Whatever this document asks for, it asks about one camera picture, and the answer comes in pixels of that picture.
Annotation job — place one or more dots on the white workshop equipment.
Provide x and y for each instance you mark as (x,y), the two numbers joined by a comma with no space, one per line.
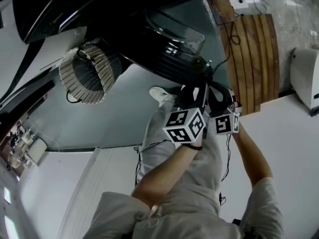
(37,151)

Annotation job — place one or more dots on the person's light trousers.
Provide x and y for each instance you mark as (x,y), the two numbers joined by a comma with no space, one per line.
(159,128)

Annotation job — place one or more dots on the white wicker laundry basket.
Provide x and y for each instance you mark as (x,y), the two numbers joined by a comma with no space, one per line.
(87,83)

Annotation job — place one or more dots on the wooden slat board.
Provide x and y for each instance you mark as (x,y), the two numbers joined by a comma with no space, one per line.
(256,58)

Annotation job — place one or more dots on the person's left forearm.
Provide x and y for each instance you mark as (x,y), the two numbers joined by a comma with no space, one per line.
(162,175)

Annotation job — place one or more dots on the person's right forearm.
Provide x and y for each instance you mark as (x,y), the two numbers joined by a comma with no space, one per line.
(251,155)

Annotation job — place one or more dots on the person's white shirt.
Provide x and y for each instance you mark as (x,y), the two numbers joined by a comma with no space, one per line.
(187,208)

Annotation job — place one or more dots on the person's left white shoe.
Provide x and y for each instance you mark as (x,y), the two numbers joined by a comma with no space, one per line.
(159,94)

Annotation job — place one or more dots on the white power strip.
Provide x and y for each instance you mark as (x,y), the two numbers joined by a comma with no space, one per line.
(239,4)

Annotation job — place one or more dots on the rough wooden plank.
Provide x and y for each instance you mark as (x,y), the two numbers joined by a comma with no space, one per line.
(219,1)

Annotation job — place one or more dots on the white rounded robot base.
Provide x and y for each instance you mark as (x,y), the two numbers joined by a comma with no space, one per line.
(306,83)

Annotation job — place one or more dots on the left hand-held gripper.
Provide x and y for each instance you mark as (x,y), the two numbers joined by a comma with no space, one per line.
(184,126)

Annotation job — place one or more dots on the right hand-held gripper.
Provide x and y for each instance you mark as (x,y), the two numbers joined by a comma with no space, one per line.
(224,123)

